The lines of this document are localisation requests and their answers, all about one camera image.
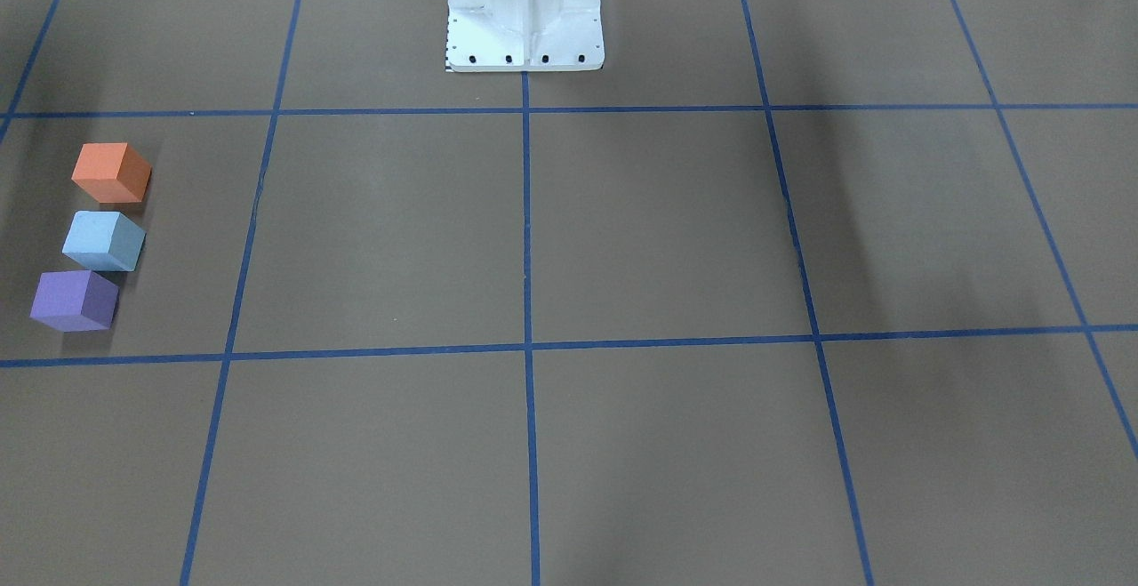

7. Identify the purple foam block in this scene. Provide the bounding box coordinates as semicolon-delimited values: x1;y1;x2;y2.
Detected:
28;270;119;333

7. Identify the light blue foam block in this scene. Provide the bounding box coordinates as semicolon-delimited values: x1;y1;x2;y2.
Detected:
61;212;147;271

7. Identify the orange foam block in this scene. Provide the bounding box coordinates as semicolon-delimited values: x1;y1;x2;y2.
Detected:
71;143;152;204

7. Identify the white pedestal column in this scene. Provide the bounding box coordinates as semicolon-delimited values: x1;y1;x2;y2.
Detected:
445;0;605;73

